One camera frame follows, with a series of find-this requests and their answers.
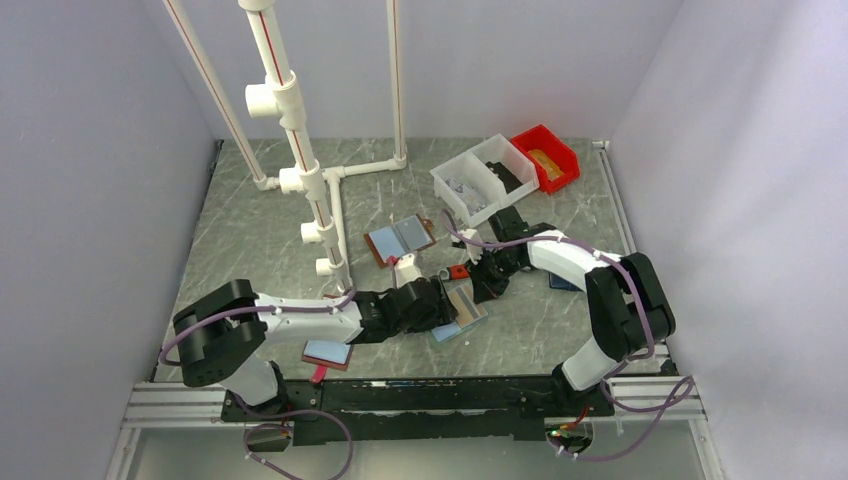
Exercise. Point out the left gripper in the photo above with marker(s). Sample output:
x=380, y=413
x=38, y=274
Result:
x=442, y=313

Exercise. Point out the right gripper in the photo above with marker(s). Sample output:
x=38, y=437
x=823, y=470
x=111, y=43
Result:
x=484, y=288

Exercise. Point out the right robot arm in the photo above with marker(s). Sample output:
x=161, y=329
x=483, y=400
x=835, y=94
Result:
x=628, y=309

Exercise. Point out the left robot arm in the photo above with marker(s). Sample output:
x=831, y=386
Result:
x=216, y=338

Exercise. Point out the navy blue card holder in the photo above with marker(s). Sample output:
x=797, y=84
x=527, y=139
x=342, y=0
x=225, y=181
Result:
x=563, y=281

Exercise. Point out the brown card holder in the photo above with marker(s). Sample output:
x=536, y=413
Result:
x=411, y=234

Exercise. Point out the red card holder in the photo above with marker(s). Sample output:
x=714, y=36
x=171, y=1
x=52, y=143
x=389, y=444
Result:
x=332, y=355

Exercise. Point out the grey parts in bin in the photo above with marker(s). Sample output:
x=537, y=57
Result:
x=473, y=200

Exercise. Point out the white divided bin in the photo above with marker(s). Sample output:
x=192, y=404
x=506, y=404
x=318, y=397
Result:
x=469, y=166

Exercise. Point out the black part in bin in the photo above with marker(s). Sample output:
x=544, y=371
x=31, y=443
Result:
x=509, y=180

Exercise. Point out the yellow item in red bin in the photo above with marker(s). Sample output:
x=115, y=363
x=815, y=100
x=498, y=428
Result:
x=550, y=167

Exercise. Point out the red plastic bin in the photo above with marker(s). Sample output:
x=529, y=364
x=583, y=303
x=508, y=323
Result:
x=541, y=137

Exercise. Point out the red handled adjustable wrench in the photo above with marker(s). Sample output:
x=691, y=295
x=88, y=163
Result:
x=454, y=272

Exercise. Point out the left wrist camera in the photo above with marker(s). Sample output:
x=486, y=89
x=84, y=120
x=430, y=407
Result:
x=404, y=269

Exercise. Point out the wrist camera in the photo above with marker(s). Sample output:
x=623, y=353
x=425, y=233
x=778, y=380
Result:
x=404, y=269
x=470, y=241

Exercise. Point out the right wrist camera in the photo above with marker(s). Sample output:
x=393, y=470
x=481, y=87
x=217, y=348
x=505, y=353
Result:
x=470, y=241

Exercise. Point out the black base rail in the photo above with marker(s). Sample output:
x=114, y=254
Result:
x=519, y=407

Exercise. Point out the white pvc pipe frame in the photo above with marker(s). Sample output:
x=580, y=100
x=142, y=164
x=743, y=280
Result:
x=279, y=97

